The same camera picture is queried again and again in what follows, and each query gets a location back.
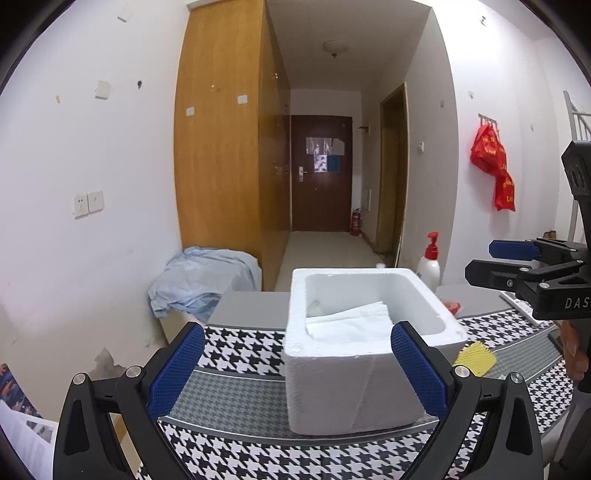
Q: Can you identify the person's right hand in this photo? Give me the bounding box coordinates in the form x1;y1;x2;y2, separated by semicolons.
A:
560;318;585;381

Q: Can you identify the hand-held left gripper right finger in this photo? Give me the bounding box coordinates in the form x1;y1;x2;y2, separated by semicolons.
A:
390;320;546;480

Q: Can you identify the white pump bottle red cap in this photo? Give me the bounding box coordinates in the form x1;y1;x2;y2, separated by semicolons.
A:
417;232;441;294

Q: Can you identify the white metal bunk bed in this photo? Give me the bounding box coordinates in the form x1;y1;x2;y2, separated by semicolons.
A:
561;91;591;243

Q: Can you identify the dark brown door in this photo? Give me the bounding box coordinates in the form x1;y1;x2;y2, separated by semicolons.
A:
290;115;354;232

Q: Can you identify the red plastic bag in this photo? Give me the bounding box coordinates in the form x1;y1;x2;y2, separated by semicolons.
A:
494;168;516;212
470;124;509;174

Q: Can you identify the yellow mesh pad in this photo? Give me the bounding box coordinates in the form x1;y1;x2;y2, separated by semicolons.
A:
455;342;498;376

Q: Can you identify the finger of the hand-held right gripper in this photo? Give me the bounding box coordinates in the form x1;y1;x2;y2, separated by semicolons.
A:
488;237;588;262
465;258;588;302

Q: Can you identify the houndstooth blanket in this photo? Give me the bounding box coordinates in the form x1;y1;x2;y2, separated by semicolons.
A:
134;307;578;480

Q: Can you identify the ceiling lamp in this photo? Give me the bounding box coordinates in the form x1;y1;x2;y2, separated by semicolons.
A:
322;40;354;58

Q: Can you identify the white power strip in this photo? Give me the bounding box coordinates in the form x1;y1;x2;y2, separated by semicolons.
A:
501;292;557;326

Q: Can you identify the white foam box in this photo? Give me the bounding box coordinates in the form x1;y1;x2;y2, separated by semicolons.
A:
284;267;467;435

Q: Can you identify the colourful patterned cloth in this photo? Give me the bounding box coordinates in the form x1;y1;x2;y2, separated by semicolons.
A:
0;362;35;416

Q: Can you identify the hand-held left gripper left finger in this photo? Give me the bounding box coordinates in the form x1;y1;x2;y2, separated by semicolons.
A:
52;320;206;480

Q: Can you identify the white paper tissue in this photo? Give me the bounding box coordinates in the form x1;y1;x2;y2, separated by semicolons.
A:
305;301;393;343

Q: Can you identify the wooden wardrobe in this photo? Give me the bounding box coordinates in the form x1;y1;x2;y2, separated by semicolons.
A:
174;0;293;292

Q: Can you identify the wooden doorway frame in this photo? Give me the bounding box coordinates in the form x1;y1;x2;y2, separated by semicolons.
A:
375;83;409;257

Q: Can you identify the light blue bedding bundle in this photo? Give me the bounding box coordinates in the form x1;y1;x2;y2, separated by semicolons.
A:
148;247;263;324

